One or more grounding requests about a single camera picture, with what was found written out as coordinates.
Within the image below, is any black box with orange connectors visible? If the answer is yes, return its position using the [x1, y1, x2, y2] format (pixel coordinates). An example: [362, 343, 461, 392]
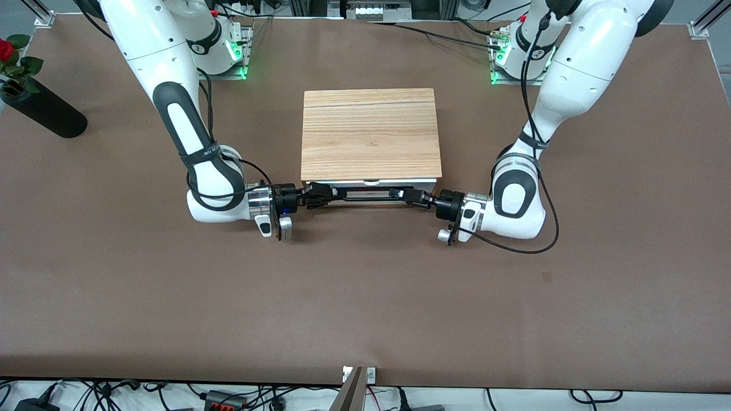
[204, 389, 248, 411]

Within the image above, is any aluminium frame corner profile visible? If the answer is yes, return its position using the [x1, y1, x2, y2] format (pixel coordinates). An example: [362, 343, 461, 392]
[33, 0, 57, 28]
[688, 0, 731, 39]

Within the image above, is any white table edge bracket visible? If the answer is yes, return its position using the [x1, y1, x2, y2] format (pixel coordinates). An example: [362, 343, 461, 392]
[342, 366, 378, 384]

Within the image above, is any black cylindrical vase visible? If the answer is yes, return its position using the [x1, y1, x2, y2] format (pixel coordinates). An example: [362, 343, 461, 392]
[0, 77, 89, 139]

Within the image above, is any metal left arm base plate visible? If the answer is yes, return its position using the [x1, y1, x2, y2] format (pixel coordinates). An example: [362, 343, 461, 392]
[487, 26, 552, 87]

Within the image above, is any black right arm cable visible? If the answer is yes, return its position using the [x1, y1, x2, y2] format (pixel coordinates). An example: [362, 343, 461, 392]
[185, 67, 276, 202]

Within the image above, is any white socket strip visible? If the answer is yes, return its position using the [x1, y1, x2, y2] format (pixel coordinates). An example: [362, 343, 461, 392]
[346, 3, 390, 21]

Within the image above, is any white-fronted wooden drawer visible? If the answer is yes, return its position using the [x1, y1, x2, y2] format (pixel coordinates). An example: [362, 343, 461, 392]
[306, 178, 438, 193]

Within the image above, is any red rose with leaves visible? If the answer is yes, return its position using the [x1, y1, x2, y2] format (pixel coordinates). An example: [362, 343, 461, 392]
[0, 34, 45, 95]

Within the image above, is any black cable across table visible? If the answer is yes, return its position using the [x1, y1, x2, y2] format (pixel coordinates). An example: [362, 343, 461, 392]
[370, 21, 504, 51]

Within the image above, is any black metal drawer handle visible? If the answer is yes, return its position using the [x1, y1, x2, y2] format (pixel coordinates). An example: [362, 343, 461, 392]
[307, 187, 424, 209]

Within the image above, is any wooden drawer cabinet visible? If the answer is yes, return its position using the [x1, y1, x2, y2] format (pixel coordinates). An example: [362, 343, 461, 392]
[300, 88, 443, 198]

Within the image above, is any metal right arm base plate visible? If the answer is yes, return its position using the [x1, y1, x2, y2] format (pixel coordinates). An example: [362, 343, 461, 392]
[188, 22, 255, 81]

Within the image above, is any black power adapter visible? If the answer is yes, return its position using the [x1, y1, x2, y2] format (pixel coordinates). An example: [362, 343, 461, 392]
[14, 396, 61, 411]

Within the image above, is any black looped floor cable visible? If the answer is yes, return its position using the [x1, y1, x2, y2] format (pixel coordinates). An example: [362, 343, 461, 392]
[570, 389, 624, 405]

